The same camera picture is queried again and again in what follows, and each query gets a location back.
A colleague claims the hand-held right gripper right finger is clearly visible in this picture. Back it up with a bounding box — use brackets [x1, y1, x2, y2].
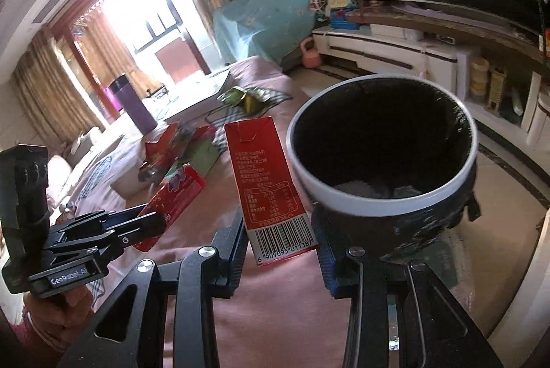
[310, 207, 503, 368]

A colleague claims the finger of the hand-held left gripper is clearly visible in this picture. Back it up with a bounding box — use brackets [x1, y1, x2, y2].
[103, 204, 152, 228]
[112, 212, 167, 253]

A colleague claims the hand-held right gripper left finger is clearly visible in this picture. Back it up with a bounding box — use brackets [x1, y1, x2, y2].
[56, 217, 250, 368]

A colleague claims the red snack packet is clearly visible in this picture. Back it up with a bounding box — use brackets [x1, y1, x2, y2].
[131, 164, 206, 252]

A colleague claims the red drink carton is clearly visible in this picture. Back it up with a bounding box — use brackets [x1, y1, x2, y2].
[224, 116, 319, 268]

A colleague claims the black bin with white rim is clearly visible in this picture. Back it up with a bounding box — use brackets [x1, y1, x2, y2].
[287, 75, 482, 266]

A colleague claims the person's left hand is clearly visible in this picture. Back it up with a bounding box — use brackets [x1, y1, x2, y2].
[23, 286, 96, 351]

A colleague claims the light sofa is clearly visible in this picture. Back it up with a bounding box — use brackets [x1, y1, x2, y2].
[45, 125, 125, 205]

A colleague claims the pink cloth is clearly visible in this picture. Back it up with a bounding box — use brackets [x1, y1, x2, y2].
[47, 56, 357, 368]

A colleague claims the red crumpled wrapper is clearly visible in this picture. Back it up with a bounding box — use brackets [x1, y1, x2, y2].
[144, 123, 218, 162]

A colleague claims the green flat packet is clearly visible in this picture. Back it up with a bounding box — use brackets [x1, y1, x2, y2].
[172, 136, 222, 175]

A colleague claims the purple thermos bottle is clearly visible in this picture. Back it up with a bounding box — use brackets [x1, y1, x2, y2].
[108, 72, 157, 133]

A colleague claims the white flat box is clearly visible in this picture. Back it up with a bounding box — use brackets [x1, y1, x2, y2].
[146, 69, 233, 123]

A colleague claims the green crumpled wrapper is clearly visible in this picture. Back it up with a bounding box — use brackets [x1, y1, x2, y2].
[217, 86, 276, 119]

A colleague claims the orange sheer curtain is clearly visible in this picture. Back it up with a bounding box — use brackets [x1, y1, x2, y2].
[75, 9, 144, 94]

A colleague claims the pink kettlebell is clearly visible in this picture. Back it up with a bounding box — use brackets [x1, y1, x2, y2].
[301, 38, 325, 69]

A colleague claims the white television cabinet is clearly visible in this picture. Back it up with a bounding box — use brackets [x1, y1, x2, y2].
[311, 26, 550, 149]

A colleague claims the blue cloth-covered furniture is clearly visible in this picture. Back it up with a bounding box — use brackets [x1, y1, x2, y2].
[212, 0, 316, 65]

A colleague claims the stack of yellow jars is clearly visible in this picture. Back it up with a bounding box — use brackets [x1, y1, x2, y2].
[470, 57, 491, 100]

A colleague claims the blue toy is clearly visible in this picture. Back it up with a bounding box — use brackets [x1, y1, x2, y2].
[329, 9, 357, 31]

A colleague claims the wooden stand ornament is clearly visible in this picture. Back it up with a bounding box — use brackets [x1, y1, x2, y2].
[487, 66, 508, 113]

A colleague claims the white remote control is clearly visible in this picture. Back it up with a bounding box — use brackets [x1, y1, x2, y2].
[510, 88, 525, 115]

